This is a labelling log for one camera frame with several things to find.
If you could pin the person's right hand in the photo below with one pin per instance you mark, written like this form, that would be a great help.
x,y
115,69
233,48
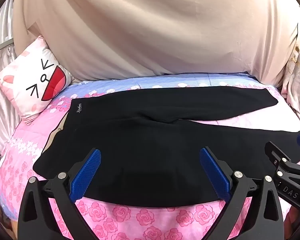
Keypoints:
x,y
292,222

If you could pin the cartoon cat face pillow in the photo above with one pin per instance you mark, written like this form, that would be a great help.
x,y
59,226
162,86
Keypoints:
x,y
32,80

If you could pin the cream floral quilt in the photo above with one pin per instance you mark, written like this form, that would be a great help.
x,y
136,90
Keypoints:
x,y
298,80

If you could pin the pink rose print bedsheet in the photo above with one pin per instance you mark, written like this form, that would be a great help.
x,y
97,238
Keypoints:
x,y
140,220

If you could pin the grey metal rail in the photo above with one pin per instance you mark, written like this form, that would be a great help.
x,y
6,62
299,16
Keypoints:
x,y
0,47

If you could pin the black pants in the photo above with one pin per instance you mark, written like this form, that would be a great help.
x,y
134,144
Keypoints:
x,y
150,140

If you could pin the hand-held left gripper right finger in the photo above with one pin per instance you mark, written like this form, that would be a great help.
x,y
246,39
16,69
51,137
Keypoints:
x,y
213,173

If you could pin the beige fabric drape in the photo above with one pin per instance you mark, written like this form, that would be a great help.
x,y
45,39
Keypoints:
x,y
150,30

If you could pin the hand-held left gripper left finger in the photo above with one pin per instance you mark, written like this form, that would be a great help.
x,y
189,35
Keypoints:
x,y
86,172

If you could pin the white satin cloth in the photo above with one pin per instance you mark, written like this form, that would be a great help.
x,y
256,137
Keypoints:
x,y
1,110

